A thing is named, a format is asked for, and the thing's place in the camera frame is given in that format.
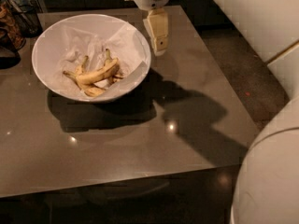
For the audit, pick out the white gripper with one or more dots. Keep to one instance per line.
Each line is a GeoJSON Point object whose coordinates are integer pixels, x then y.
{"type": "Point", "coordinates": [156, 24]}

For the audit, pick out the yellow banana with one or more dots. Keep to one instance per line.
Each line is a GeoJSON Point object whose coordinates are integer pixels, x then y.
{"type": "Point", "coordinates": [119, 75]}
{"type": "Point", "coordinates": [108, 70]}
{"type": "Point", "coordinates": [90, 89]}

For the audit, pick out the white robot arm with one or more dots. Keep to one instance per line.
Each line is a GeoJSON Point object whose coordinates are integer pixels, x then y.
{"type": "Point", "coordinates": [267, 187]}

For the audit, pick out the white bowl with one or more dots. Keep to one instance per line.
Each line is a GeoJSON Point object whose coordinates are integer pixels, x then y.
{"type": "Point", "coordinates": [49, 46]}

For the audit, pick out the dark cabinet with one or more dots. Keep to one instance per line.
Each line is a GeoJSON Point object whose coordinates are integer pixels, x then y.
{"type": "Point", "coordinates": [203, 14]}

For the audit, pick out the white paper liner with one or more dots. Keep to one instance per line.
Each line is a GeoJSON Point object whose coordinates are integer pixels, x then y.
{"type": "Point", "coordinates": [86, 51]}

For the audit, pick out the patterned brown container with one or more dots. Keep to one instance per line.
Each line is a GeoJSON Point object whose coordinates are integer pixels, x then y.
{"type": "Point", "coordinates": [8, 23]}

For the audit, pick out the black wire mesh basket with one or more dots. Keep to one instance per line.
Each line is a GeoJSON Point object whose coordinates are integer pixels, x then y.
{"type": "Point", "coordinates": [26, 17]}

